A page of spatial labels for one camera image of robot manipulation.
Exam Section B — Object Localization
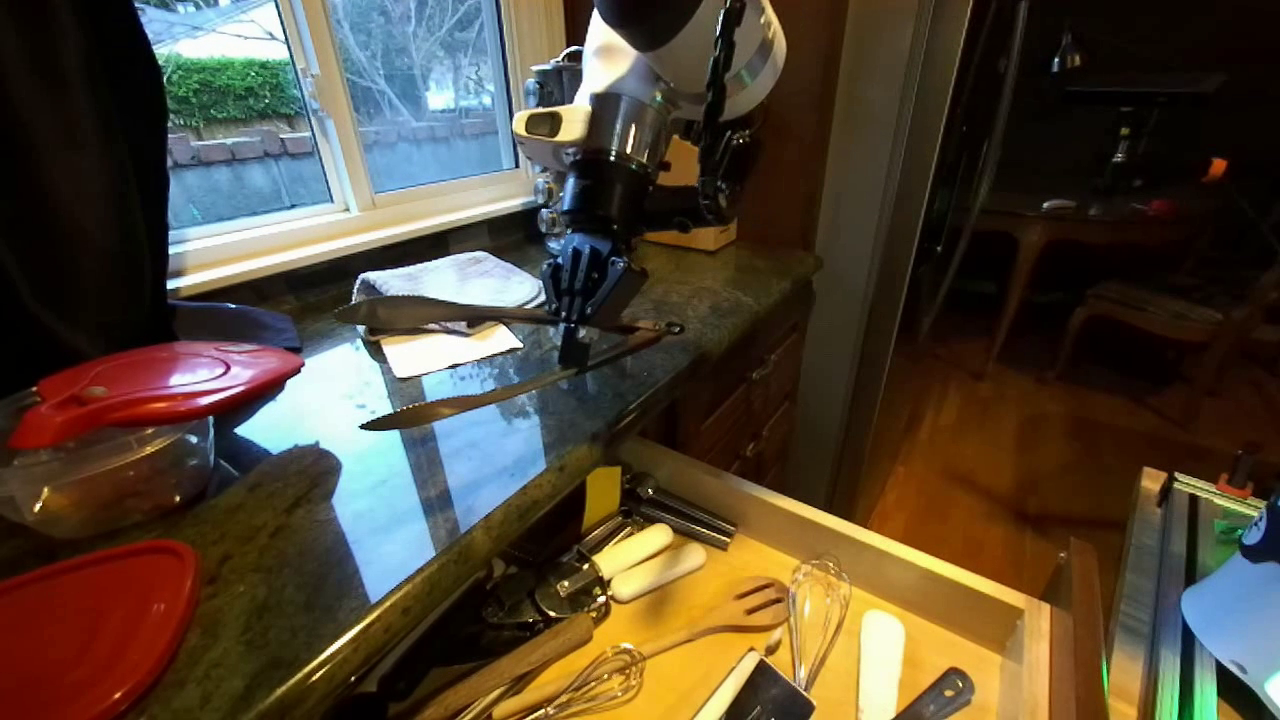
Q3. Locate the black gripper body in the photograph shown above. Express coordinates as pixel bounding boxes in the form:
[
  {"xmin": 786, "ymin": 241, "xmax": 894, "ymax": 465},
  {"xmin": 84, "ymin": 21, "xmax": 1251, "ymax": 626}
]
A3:
[{"xmin": 513, "ymin": 93, "xmax": 701, "ymax": 252}]

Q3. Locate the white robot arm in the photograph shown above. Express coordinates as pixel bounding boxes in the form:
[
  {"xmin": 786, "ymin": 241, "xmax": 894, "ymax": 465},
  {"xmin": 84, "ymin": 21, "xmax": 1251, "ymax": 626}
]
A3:
[{"xmin": 513, "ymin": 0, "xmax": 786, "ymax": 368}]

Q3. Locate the open wooden drawer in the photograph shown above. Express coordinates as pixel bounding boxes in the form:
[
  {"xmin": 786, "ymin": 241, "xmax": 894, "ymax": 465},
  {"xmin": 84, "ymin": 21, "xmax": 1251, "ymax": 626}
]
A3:
[{"xmin": 342, "ymin": 441, "xmax": 1108, "ymax": 720}]

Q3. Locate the wooden knife block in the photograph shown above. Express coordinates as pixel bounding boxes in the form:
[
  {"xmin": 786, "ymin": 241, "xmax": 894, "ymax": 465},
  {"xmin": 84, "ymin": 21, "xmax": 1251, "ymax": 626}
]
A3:
[{"xmin": 644, "ymin": 139, "xmax": 734, "ymax": 252}]

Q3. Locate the folded grey cloth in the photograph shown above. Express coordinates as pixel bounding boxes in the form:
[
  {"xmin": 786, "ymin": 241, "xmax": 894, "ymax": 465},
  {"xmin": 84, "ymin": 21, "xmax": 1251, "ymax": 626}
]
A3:
[{"xmin": 352, "ymin": 252, "xmax": 544, "ymax": 310}]

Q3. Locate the white paper sheet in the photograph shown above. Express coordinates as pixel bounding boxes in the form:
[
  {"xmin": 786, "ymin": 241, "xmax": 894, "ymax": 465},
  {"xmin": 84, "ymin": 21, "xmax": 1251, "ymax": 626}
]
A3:
[{"xmin": 379, "ymin": 325, "xmax": 518, "ymax": 380}]

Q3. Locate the dark wooden cabinet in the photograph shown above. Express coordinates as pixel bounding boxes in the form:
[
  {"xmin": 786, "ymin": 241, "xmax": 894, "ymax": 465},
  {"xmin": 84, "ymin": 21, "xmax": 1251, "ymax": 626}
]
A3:
[{"xmin": 659, "ymin": 283, "xmax": 812, "ymax": 489}]

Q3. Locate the white framed window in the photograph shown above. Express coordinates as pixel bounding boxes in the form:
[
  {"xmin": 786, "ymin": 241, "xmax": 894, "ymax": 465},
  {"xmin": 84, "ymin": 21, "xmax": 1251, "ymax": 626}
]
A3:
[{"xmin": 130, "ymin": 0, "xmax": 564, "ymax": 291}]

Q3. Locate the wooden slotted fork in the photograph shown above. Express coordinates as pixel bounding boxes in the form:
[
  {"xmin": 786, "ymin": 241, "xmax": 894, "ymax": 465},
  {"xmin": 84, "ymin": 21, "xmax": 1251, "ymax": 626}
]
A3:
[{"xmin": 623, "ymin": 577, "xmax": 790, "ymax": 659}]

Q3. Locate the black slotted spatula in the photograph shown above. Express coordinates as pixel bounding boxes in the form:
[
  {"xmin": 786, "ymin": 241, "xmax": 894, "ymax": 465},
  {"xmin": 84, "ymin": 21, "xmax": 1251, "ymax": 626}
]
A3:
[{"xmin": 695, "ymin": 651, "xmax": 817, "ymax": 720}]

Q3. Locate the white spatula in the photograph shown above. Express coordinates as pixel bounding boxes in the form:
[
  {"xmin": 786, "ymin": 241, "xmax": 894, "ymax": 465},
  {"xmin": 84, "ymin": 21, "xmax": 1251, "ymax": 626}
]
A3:
[{"xmin": 861, "ymin": 610, "xmax": 905, "ymax": 720}]

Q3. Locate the dark curtain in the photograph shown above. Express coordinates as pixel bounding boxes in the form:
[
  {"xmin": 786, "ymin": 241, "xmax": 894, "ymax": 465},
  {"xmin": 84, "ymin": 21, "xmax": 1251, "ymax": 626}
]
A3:
[{"xmin": 0, "ymin": 0, "xmax": 170, "ymax": 392}]

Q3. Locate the glass bowl with red lid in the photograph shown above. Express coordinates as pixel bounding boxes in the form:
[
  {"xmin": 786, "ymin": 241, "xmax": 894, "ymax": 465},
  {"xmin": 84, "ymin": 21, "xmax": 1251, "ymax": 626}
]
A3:
[{"xmin": 0, "ymin": 340, "xmax": 305, "ymax": 542}]

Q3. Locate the wooden chair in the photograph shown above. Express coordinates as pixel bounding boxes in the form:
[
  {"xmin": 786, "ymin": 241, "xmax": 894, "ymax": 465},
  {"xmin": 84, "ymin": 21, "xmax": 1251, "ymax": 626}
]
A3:
[{"xmin": 1052, "ymin": 268, "xmax": 1280, "ymax": 389}]

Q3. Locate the red plastic lid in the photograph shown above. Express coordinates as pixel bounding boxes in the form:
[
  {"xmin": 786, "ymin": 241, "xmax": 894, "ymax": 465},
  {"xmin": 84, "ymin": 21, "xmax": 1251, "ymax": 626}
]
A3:
[{"xmin": 0, "ymin": 542, "xmax": 201, "ymax": 720}]

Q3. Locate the white handled utensil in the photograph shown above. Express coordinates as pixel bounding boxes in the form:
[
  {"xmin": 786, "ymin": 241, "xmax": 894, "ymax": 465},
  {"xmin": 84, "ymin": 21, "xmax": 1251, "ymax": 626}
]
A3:
[{"xmin": 532, "ymin": 524, "xmax": 709, "ymax": 618}]

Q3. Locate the metal wire whisk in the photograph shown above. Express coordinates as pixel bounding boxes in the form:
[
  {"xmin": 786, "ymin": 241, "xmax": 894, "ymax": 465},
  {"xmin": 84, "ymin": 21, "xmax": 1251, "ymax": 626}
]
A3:
[{"xmin": 786, "ymin": 558, "xmax": 849, "ymax": 690}]

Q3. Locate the black handled utensil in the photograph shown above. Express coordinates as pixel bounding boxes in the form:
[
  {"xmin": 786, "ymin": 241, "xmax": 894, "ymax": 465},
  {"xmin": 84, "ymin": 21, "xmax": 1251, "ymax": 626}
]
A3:
[{"xmin": 892, "ymin": 669, "xmax": 977, "ymax": 720}]

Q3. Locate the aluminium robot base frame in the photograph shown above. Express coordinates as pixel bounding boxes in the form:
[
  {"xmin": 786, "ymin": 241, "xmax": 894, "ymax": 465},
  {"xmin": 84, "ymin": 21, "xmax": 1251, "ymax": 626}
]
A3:
[{"xmin": 1108, "ymin": 470, "xmax": 1280, "ymax": 720}]

